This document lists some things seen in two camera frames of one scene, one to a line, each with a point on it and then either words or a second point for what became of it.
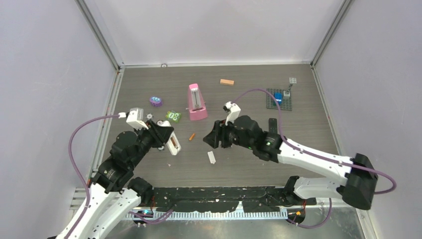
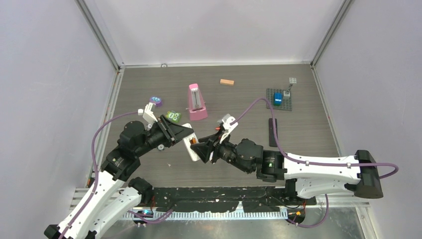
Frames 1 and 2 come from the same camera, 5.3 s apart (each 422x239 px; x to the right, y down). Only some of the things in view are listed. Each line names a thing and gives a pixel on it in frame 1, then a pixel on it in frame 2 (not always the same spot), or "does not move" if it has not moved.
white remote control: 173,144 -> 194,157
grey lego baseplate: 286,100 does not move
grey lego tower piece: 287,93 does not move
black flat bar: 272,125 does not move
